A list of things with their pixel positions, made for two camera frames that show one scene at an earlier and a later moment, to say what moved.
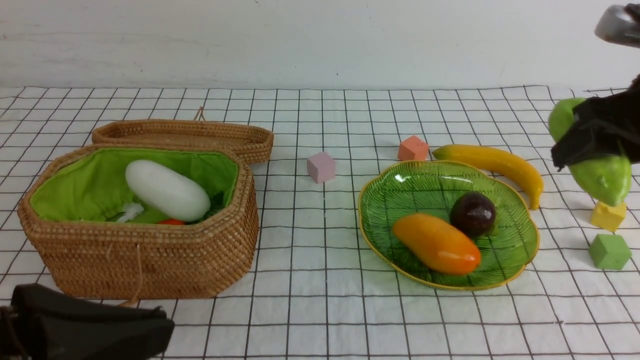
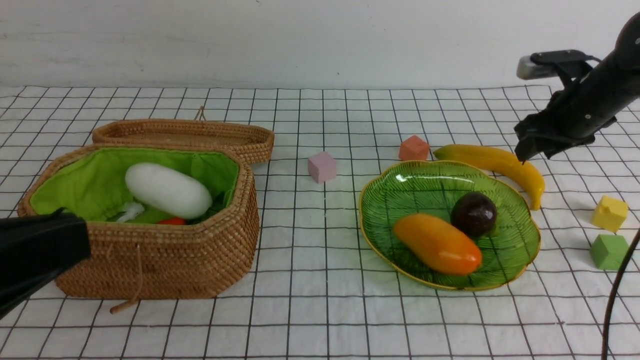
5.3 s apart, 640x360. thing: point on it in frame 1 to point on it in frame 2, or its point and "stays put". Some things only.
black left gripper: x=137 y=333 to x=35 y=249
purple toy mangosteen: x=473 y=212 stays put
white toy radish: x=166 y=191 stays put
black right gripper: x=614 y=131 to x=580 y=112
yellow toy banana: x=477 y=155 stays put
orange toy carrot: x=171 y=221 stays put
